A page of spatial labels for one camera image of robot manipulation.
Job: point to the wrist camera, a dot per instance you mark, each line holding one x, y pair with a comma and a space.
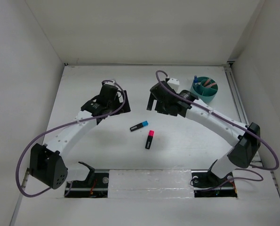
109, 82
173, 83

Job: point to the clear blue-capped glue bottle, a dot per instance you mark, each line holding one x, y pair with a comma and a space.
195, 82

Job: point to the blue black highlighter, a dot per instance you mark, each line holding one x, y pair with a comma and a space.
139, 126

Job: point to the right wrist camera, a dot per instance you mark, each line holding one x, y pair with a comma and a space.
173, 83

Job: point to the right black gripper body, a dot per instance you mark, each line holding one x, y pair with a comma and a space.
162, 107

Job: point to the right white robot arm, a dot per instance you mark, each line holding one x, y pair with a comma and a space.
241, 137

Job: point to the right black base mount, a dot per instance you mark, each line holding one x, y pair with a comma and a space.
212, 187

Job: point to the orange pen with white grip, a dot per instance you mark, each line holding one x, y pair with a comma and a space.
209, 83

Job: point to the pink black highlighter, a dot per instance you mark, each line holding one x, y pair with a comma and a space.
149, 139

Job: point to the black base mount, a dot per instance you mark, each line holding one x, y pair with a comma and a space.
212, 187
84, 181

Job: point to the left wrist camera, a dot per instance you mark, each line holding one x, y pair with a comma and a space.
109, 82

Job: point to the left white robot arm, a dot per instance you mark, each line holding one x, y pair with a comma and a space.
47, 161

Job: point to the teal round divided organizer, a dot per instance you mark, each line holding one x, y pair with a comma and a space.
205, 94

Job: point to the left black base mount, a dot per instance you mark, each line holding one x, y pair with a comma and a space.
84, 181

